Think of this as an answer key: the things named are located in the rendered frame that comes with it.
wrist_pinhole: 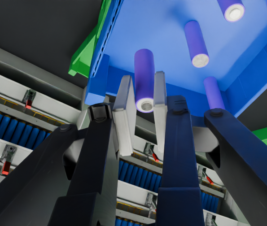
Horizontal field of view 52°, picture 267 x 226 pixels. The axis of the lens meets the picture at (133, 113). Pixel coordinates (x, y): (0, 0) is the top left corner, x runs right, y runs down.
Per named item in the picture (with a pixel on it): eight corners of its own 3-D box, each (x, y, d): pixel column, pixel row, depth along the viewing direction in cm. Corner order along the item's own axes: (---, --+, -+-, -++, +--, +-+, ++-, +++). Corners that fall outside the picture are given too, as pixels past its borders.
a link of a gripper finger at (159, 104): (152, 106, 14) (166, 104, 14) (154, 71, 21) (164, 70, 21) (158, 154, 16) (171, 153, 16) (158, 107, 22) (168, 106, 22)
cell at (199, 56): (188, 64, 28) (181, 30, 32) (203, 70, 29) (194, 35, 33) (197, 51, 27) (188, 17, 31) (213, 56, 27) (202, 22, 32)
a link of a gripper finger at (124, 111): (133, 156, 16) (120, 157, 16) (137, 109, 22) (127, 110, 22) (124, 108, 15) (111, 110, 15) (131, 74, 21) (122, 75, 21)
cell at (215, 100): (211, 87, 39) (221, 122, 35) (200, 84, 39) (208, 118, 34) (219, 78, 38) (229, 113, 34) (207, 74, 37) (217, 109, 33)
